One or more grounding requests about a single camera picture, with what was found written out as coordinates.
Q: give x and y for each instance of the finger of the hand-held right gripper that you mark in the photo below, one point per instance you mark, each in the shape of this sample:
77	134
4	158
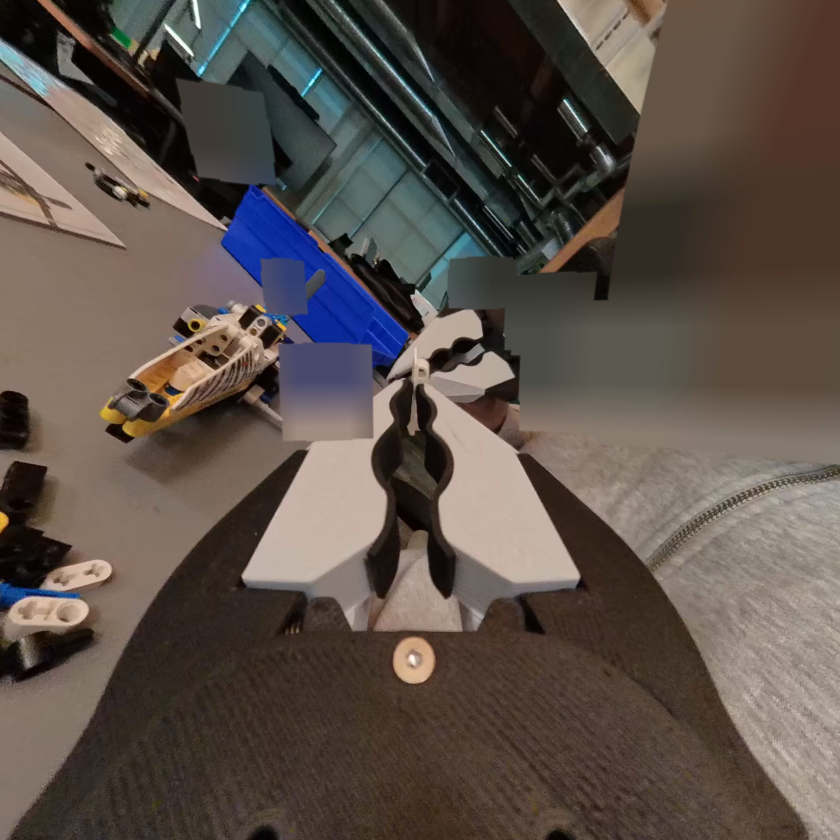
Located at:
446	328
479	377

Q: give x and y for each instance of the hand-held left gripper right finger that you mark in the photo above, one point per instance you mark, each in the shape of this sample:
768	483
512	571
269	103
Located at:
512	525

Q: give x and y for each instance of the person's right hand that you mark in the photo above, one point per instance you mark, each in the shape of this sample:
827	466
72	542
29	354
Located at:
492	410

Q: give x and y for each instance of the person's right forearm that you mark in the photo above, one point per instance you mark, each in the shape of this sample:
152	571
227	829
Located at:
513	430

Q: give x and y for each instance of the white lego panel piece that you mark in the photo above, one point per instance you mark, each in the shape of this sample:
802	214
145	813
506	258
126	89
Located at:
417	394

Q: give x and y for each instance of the lego plane model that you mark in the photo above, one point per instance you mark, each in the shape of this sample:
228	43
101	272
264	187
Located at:
197	367

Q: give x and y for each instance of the white paper sheet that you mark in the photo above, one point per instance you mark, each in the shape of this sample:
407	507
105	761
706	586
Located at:
131	151

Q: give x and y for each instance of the blue plastic bin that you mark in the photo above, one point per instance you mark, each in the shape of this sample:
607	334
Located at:
262	229

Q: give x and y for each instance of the pile of loose lego parts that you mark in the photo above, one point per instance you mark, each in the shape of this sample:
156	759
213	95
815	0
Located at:
59	610

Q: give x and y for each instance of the black backpack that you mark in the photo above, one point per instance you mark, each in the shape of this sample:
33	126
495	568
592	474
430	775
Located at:
387	289

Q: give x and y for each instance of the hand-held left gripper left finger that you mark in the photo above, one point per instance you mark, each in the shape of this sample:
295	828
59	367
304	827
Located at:
315	525

